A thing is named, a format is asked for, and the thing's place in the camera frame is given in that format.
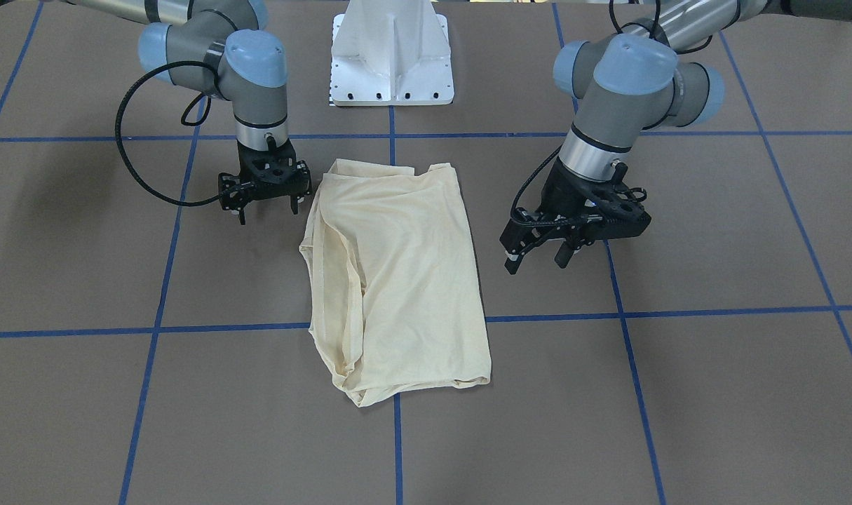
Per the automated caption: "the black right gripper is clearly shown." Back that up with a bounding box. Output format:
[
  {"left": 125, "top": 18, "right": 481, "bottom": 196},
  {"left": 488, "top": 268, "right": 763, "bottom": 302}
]
[{"left": 218, "top": 140, "right": 313, "bottom": 226}]

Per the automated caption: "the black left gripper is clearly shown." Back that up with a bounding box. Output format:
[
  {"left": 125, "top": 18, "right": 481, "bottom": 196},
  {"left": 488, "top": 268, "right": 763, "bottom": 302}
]
[{"left": 500, "top": 158, "right": 628, "bottom": 275}]

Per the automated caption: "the beige long-sleeve printed shirt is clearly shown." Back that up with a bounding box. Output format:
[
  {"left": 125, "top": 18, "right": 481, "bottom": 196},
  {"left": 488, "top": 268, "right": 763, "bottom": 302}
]
[{"left": 299, "top": 158, "right": 492, "bottom": 408}]

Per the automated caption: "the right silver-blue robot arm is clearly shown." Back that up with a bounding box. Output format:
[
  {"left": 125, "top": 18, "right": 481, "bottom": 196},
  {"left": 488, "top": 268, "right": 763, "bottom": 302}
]
[{"left": 81, "top": 1, "right": 313, "bottom": 222}]

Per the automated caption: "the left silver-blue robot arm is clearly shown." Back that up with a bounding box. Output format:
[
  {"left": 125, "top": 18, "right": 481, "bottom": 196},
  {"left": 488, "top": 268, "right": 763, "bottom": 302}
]
[{"left": 500, "top": 1, "right": 852, "bottom": 274}]

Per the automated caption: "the brown table mat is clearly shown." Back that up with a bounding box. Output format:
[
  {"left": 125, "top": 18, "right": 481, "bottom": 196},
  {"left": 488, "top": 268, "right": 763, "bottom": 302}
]
[{"left": 0, "top": 1, "right": 852, "bottom": 504}]

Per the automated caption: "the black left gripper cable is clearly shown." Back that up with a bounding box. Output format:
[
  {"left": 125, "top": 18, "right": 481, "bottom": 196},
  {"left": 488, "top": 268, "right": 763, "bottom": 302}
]
[{"left": 510, "top": 144, "right": 609, "bottom": 229}]

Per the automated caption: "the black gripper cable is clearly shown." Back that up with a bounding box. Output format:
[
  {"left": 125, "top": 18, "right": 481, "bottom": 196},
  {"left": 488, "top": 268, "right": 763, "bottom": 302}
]
[
  {"left": 114, "top": 59, "right": 223, "bottom": 208},
  {"left": 510, "top": 144, "right": 609, "bottom": 229}
]

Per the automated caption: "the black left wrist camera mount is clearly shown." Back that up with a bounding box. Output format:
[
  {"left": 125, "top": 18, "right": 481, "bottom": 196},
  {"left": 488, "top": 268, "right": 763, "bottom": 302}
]
[{"left": 582, "top": 182, "right": 652, "bottom": 242}]

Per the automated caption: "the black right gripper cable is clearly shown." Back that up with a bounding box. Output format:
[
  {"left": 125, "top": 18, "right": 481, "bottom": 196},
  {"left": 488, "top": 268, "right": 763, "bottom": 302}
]
[{"left": 114, "top": 59, "right": 223, "bottom": 208}]

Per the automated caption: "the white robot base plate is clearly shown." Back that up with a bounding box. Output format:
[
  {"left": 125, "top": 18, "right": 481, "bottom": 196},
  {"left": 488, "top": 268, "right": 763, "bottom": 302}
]
[{"left": 329, "top": 1, "right": 455, "bottom": 107}]

